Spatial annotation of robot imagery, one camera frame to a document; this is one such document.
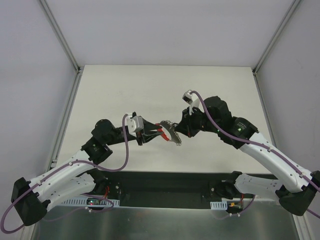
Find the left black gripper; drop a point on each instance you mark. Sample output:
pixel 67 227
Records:
pixel 140 136

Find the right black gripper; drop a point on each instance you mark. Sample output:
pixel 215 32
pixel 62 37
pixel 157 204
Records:
pixel 188 124

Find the red handled key organizer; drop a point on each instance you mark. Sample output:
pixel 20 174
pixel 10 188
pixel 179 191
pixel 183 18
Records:
pixel 168 133

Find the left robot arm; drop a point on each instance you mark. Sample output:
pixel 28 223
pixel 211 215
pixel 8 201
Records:
pixel 32 199

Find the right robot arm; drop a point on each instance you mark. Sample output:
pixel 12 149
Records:
pixel 294 186

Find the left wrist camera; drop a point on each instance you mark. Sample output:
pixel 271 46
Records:
pixel 134 123

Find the right white cable duct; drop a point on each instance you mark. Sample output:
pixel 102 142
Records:
pixel 219 205

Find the white cable duct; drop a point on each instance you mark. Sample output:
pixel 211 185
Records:
pixel 219 205
pixel 90 202

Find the left white cable duct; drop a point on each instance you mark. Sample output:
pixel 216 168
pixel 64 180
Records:
pixel 90 202

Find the left aluminium frame post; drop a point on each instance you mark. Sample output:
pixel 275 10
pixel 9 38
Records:
pixel 59 34

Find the aluminium frame post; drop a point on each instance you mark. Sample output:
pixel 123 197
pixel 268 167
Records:
pixel 294 5
pixel 59 34

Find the right aluminium frame post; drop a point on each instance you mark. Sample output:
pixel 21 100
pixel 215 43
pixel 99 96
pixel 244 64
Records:
pixel 294 5

